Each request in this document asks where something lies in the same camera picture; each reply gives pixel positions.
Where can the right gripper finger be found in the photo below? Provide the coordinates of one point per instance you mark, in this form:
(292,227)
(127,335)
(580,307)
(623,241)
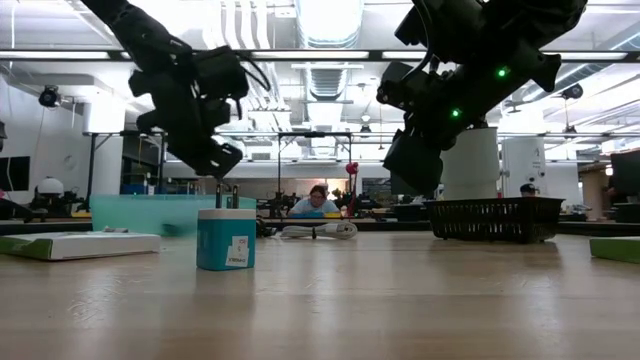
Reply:
(412,162)

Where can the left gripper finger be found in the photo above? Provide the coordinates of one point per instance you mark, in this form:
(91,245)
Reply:
(197,166)
(229,159)

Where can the blue white charger plug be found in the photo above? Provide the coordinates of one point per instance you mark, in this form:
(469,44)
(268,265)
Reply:
(225,240)

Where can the black mesh basket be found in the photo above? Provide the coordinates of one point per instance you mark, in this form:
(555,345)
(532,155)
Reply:
(495,220)

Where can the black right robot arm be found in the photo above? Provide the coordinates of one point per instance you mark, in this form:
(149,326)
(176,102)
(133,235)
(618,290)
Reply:
(525,30)

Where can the black background robot arm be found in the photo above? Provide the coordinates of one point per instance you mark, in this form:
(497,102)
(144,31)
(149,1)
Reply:
(282,202)
(367,202)

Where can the teal plastic bin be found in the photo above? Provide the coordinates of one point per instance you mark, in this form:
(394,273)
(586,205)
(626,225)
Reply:
(135,215)

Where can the translucent jug with black rim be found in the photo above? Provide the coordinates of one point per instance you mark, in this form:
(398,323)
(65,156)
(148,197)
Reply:
(472,165)

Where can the red desk lamp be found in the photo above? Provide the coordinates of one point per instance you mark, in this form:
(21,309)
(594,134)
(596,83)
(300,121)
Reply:
(352,170)

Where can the person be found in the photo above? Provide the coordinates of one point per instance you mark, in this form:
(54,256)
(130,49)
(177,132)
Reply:
(527,190)
(315,202)

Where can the black ceiling spotlight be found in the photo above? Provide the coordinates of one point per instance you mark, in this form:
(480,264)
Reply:
(48,96)
(572,91)

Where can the white flat box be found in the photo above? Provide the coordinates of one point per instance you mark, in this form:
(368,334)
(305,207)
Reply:
(100,245)

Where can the white dome lamp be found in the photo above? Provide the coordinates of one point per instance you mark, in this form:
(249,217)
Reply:
(50,186)

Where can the black computer monitor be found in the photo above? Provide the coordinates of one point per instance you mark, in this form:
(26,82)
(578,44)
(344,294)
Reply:
(627,172)
(15,173)

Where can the green flat box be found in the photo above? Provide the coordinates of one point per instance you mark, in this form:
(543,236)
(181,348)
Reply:
(617,250)

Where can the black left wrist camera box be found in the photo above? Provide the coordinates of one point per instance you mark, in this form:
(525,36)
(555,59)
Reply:
(220,70)

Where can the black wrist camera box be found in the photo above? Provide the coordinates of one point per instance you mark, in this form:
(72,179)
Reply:
(220,70)
(400,82)

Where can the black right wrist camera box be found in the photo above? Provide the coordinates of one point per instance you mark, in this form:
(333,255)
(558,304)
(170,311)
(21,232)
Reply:
(400,82)

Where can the white wall appliance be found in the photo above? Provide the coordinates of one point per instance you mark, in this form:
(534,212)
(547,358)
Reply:
(522,165)

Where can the black overhead frame bar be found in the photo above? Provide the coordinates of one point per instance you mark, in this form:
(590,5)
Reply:
(300,55)

